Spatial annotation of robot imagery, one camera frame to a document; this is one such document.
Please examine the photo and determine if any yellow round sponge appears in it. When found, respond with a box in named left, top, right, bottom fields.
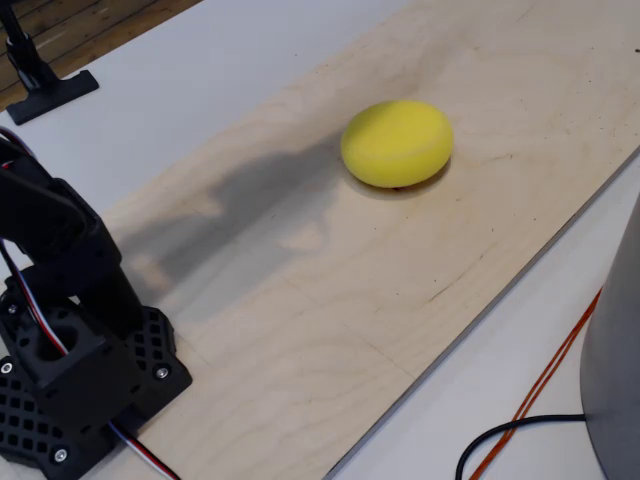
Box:
left=340, top=99, right=455, bottom=189

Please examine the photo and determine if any grey round lamp shade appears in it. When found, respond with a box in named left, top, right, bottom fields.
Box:
left=579, top=192, right=640, bottom=480

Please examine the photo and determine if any orange wire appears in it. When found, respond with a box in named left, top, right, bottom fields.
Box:
left=479, top=304, right=599, bottom=480
left=468, top=287, right=604, bottom=480

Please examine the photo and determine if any red white black base cable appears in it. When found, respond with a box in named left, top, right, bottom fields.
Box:
left=107, top=421, right=181, bottom=480

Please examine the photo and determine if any thin black cable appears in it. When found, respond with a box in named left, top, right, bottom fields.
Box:
left=455, top=413, right=587, bottom=480

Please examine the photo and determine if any red white black arm cable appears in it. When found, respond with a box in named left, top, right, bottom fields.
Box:
left=0, top=127, right=70, bottom=357

